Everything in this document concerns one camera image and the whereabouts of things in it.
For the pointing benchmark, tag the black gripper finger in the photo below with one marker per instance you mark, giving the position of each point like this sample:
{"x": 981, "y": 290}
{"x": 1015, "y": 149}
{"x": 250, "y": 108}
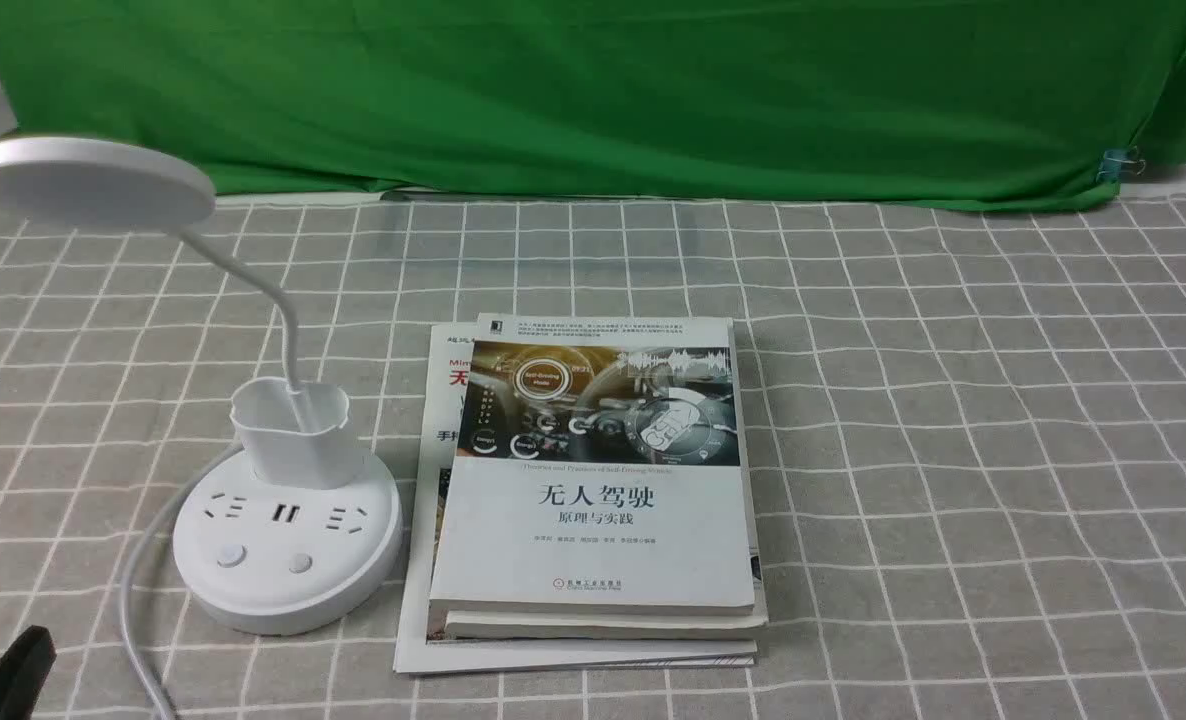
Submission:
{"x": 24, "y": 668}

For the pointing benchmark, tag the green backdrop cloth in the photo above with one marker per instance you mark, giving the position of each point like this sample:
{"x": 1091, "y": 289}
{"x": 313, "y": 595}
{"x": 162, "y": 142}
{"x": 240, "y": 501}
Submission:
{"x": 963, "y": 105}

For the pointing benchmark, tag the thin white magazine at bottom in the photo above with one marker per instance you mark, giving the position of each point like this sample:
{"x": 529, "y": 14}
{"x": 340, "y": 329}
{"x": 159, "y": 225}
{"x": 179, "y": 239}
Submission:
{"x": 417, "y": 650}

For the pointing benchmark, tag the white desk lamp with sockets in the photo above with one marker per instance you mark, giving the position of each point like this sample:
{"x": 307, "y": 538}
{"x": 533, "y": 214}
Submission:
{"x": 302, "y": 522}

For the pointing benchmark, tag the blue binder clip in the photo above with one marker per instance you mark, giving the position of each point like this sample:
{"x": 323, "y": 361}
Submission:
{"x": 1121, "y": 165}

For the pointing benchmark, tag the self-driving book with car cover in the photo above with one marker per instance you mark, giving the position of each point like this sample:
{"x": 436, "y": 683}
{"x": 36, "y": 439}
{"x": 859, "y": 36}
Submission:
{"x": 593, "y": 530}

